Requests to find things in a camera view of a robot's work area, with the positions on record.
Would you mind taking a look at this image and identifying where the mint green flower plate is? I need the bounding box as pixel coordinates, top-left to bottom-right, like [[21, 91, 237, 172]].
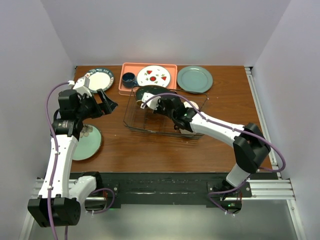
[[72, 124, 103, 161]]

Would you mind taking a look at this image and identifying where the dark teal speckled plate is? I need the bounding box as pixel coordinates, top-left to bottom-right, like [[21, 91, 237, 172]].
[[135, 85, 175, 101]]

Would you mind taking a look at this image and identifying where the white watermelon pattern plate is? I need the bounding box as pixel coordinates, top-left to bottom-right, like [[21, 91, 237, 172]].
[[136, 65, 171, 88]]

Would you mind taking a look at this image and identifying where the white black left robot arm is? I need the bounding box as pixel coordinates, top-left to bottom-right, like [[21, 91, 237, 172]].
[[27, 89, 117, 228]]

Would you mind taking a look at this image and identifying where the yellow woven round coaster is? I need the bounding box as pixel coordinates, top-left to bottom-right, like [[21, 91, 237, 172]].
[[136, 100, 149, 110]]

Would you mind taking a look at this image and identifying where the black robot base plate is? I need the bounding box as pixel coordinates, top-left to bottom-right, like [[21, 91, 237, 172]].
[[74, 172, 253, 212]]

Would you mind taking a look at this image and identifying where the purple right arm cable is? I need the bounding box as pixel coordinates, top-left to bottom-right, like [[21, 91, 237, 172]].
[[141, 92, 287, 218]]

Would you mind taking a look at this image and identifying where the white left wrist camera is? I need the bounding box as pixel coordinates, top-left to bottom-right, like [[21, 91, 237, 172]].
[[67, 76, 92, 97]]

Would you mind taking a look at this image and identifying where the salmon pink plastic tray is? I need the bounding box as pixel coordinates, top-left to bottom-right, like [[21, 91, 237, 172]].
[[118, 62, 178, 96]]

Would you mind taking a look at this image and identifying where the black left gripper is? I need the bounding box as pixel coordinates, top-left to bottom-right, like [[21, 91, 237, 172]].
[[76, 88, 117, 121]]

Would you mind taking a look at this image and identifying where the dark blue mug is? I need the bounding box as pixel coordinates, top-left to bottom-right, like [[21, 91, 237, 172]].
[[121, 72, 139, 89]]

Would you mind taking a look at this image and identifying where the white bowl blue striped outside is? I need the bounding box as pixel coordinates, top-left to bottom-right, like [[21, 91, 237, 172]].
[[183, 101, 200, 110]]

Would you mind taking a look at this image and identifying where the grey green round plate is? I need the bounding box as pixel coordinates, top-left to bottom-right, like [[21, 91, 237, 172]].
[[177, 65, 214, 93]]

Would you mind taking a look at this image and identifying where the black wire dish rack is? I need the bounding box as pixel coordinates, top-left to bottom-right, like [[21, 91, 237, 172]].
[[123, 87, 203, 140]]

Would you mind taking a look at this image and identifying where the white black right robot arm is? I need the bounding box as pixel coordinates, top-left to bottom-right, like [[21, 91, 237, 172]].
[[147, 93, 271, 197]]

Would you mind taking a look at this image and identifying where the aluminium frame rail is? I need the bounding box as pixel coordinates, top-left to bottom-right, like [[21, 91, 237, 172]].
[[18, 66, 307, 240]]

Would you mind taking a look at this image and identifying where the cream white mug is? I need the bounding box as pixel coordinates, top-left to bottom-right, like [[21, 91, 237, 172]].
[[174, 125, 195, 135]]

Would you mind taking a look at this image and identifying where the white plate dark patterned rim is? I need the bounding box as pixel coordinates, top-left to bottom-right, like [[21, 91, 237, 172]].
[[84, 68, 114, 94]]

